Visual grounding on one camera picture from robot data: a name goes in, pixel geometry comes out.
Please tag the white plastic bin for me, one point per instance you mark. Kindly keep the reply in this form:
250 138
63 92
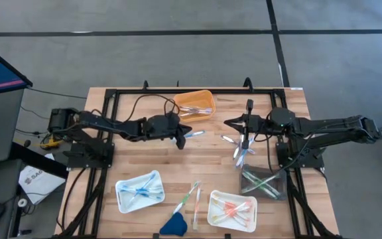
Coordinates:
128 207
244 227

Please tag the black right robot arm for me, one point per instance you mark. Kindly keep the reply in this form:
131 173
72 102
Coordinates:
327 127

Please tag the white printed box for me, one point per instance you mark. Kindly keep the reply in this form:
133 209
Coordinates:
40 181

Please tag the black diagonal bar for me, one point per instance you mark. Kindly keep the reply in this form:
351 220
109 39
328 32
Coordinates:
38 161

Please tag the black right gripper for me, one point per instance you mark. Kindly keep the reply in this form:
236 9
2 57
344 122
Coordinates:
259 123

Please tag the black frame clamp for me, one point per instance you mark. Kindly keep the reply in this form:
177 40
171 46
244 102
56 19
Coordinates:
248 84
145 85

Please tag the grey plastic bin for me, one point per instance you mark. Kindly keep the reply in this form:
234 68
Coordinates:
279 172

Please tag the white tape roll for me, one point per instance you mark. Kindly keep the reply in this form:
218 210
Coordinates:
22 202

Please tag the blue cloth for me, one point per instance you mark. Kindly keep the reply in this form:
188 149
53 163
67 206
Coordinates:
174 225

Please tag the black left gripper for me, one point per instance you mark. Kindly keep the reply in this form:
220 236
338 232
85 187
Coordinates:
179 141

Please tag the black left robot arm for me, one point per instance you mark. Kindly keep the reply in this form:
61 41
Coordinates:
111 126

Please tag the orange toothbrush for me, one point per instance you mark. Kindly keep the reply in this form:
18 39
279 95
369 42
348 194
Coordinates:
196 206
234 211
244 208
239 219
225 206
222 218

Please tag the orange plastic bin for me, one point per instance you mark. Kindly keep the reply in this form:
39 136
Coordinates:
194 98

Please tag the blue toothbrush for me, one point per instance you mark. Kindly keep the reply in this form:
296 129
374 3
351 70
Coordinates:
144 196
244 156
156 191
149 179
131 189
196 134

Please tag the green toothbrush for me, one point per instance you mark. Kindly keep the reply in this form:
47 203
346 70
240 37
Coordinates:
264 186
270 179
186 198
252 186

